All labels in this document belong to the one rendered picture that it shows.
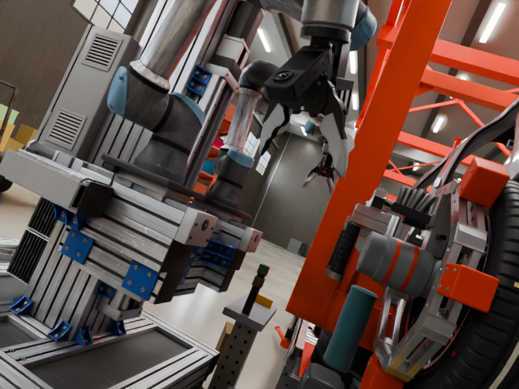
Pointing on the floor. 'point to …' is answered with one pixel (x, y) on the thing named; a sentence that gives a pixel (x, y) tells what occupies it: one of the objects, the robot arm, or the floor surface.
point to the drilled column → (233, 356)
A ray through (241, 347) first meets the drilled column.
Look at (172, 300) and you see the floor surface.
